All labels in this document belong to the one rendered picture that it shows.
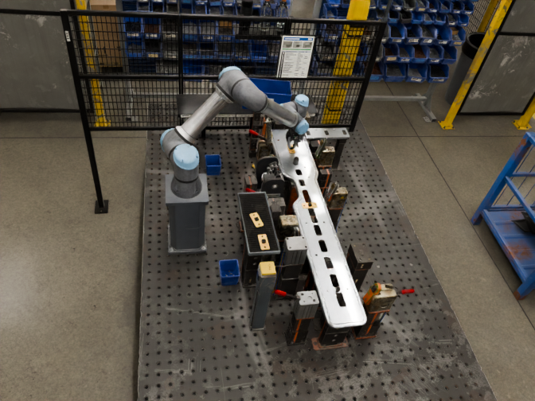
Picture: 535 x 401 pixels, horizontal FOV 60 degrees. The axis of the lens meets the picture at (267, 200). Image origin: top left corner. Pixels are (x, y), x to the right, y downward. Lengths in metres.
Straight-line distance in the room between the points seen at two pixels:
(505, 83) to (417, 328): 3.40
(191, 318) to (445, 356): 1.25
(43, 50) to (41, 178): 1.02
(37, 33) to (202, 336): 2.81
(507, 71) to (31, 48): 4.33
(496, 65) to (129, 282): 3.90
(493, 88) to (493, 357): 2.82
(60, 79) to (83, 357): 2.37
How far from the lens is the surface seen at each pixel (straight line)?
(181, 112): 2.96
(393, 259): 2.78
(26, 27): 4.23
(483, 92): 5.33
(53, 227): 3.77
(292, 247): 2.12
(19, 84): 4.52
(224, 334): 2.32
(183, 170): 2.19
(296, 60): 3.11
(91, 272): 3.44
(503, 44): 5.09
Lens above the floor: 2.73
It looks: 45 degrees down
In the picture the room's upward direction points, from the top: 10 degrees clockwise
